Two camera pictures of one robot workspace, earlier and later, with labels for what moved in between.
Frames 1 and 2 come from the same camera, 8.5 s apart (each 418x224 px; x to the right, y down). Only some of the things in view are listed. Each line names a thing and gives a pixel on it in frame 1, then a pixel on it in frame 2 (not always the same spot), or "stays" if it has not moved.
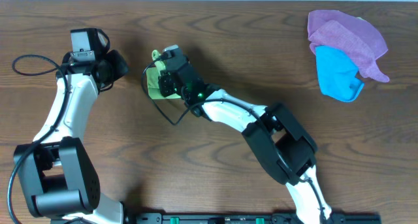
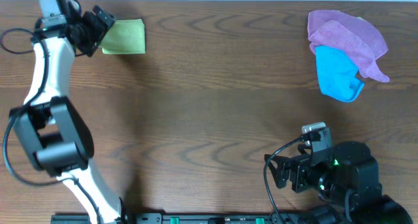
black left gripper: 123,68 to 91,20
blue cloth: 337,72 stays
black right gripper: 166,87 to 296,164
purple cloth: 353,36 stays
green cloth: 153,83 to 125,36
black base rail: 242,218 stays
